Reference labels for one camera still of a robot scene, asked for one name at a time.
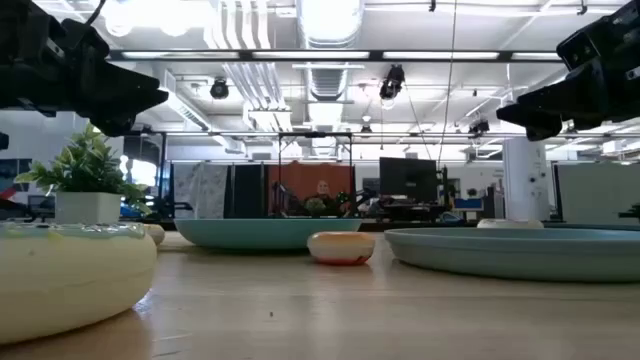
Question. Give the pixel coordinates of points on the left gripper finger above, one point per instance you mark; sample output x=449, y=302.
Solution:
x=135, y=90
x=115, y=122

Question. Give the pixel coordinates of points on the green artificial plant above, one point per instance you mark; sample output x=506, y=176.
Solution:
x=85, y=165

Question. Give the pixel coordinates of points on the black background rig frame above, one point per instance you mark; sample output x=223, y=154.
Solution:
x=279, y=175

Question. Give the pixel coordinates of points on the white plant pot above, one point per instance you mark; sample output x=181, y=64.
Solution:
x=87, y=207

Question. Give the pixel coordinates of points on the person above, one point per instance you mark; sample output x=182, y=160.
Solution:
x=323, y=189

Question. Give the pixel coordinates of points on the white glazed toy donut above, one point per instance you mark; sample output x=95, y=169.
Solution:
x=156, y=233

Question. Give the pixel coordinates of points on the black hanging camera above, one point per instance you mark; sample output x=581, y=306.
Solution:
x=219, y=88
x=479, y=127
x=392, y=82

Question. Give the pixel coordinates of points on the pale toy donut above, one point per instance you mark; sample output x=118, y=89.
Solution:
x=510, y=223

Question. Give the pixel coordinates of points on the teal plate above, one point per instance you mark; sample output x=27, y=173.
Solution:
x=500, y=255
x=250, y=234

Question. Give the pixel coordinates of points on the white pillar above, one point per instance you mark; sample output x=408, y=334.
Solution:
x=525, y=180

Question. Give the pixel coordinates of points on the orange toy donut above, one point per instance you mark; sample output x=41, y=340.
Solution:
x=340, y=247

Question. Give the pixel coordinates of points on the round woven placemat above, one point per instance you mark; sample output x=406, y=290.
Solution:
x=172, y=241

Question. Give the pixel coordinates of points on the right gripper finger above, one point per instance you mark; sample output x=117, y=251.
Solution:
x=565, y=100
x=545, y=131

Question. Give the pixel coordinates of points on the orange partition panel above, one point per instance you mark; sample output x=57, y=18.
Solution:
x=300, y=177

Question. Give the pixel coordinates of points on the black computer monitor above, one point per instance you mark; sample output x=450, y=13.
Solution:
x=407, y=179

